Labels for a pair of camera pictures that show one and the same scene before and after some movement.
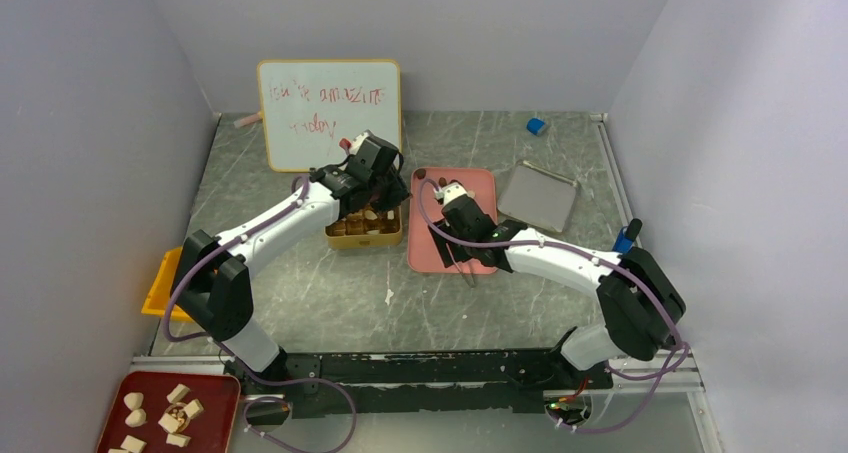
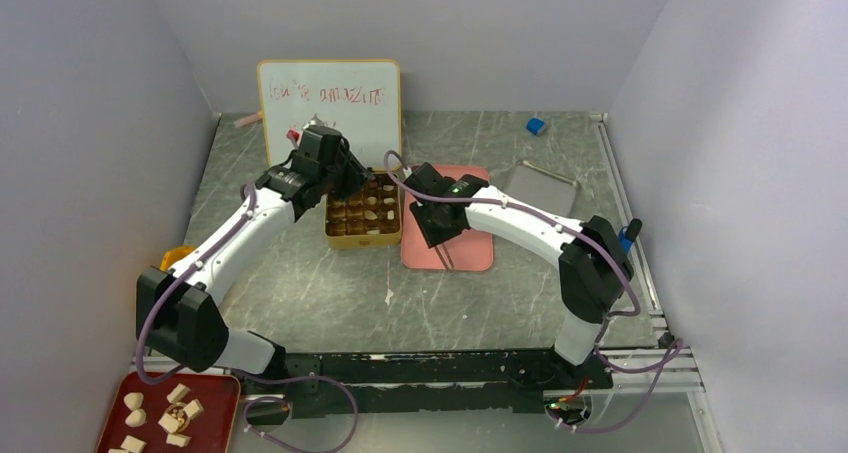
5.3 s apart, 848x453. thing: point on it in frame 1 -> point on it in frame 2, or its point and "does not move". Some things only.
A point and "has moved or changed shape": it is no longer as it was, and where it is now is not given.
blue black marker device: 627,236 does not move
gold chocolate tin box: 368,227 does not move
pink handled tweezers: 472,268 has moved or changed shape
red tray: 171,412 does not move
